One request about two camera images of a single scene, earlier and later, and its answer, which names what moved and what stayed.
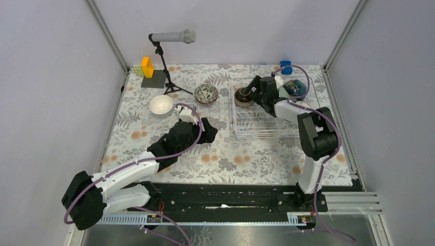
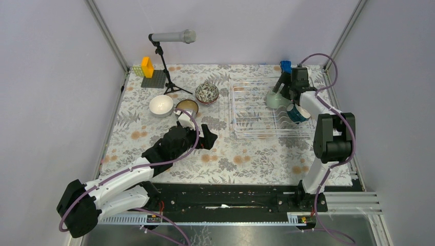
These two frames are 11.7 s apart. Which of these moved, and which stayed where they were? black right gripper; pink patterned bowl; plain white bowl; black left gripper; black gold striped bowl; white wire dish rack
Moved: black gold striped bowl; black right gripper
Stayed: black left gripper; white wire dish rack; pink patterned bowl; plain white bowl
